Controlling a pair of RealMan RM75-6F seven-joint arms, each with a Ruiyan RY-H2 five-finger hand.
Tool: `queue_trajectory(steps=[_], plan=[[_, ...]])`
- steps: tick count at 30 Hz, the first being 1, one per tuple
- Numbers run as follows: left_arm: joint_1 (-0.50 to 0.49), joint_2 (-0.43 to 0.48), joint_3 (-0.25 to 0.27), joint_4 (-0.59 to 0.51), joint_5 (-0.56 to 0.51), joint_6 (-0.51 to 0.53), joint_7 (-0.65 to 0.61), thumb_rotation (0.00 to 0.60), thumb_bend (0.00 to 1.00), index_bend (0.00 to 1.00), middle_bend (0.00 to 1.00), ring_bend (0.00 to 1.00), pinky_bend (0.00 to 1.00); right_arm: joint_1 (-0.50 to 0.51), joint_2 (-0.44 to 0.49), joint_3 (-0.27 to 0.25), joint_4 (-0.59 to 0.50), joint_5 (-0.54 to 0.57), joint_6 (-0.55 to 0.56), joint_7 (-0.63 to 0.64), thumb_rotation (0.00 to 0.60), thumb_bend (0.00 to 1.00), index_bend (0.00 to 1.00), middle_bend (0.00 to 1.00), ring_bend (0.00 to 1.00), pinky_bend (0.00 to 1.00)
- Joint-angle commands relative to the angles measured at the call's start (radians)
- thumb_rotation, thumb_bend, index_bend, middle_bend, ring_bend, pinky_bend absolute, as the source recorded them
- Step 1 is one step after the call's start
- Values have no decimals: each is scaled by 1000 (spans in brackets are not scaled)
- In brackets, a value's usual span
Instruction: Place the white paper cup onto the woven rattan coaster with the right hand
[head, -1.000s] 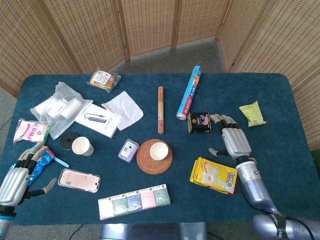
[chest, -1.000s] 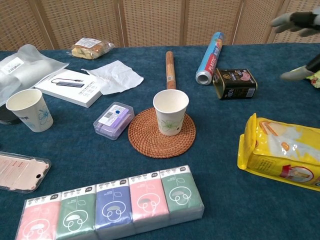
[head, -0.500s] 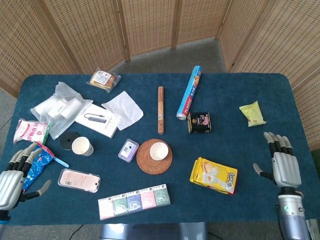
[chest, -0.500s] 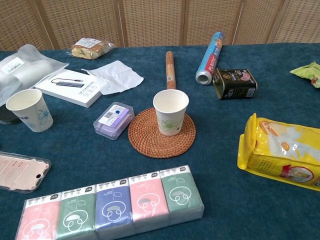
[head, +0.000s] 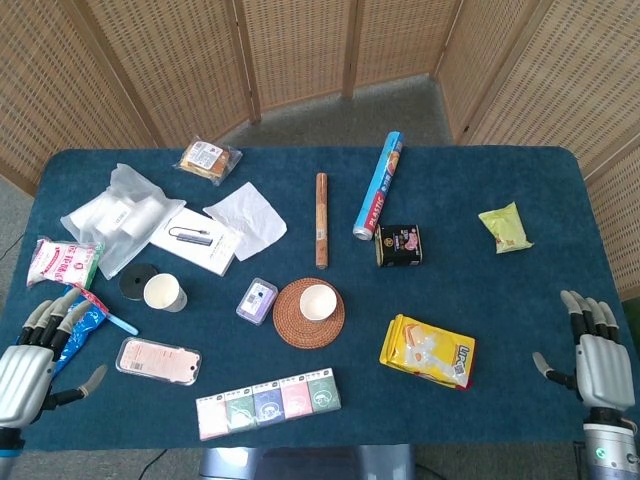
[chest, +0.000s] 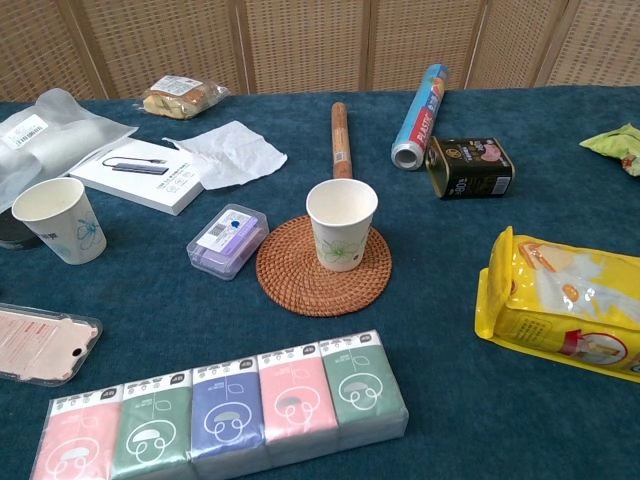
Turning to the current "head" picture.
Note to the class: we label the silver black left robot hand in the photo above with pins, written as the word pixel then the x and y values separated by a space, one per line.
pixel 22 380

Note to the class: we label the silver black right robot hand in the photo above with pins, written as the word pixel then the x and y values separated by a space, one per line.
pixel 602 370

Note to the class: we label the white paper cup green flower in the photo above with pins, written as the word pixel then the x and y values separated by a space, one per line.
pixel 318 302

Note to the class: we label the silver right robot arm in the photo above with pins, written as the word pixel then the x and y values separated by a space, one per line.
pixel 612 447

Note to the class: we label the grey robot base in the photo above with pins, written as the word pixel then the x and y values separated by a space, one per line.
pixel 305 462

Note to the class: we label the black round disc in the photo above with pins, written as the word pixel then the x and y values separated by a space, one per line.
pixel 131 282

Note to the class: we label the white paper cup blue flower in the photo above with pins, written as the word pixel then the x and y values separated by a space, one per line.
pixel 162 294

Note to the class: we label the white USB hub box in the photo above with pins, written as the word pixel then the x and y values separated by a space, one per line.
pixel 197 242

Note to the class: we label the clear box with purple item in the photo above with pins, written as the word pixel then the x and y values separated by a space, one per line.
pixel 257 301

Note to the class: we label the white tissue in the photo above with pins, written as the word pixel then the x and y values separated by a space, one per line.
pixel 247 217

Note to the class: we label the round woven rattan coaster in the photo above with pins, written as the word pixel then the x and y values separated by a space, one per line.
pixel 310 332

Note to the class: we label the woven folding screen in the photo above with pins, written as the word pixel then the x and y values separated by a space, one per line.
pixel 175 65

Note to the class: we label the blue red packet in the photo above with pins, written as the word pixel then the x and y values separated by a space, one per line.
pixel 87 325

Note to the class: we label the white pink salt bag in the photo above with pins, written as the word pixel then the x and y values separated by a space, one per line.
pixel 62 262

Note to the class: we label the pink phone case package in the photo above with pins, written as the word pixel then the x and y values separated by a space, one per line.
pixel 157 361

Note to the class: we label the green snack packet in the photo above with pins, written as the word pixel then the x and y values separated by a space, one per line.
pixel 506 227

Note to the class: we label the yellow bread bag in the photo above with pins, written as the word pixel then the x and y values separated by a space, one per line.
pixel 425 350

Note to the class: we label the translucent zip bag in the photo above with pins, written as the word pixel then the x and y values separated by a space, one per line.
pixel 120 220

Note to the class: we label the black luncheon meat tin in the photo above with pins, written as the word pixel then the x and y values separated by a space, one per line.
pixel 398 246

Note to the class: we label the multicolour tissue packs bundle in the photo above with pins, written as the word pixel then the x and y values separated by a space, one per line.
pixel 267 404

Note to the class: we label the wrapped bread package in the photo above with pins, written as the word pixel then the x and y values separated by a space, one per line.
pixel 207 161

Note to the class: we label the blue plastic wrap roll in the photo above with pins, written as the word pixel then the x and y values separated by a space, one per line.
pixel 380 185

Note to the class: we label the brown wooden stick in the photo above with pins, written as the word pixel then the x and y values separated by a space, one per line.
pixel 322 220

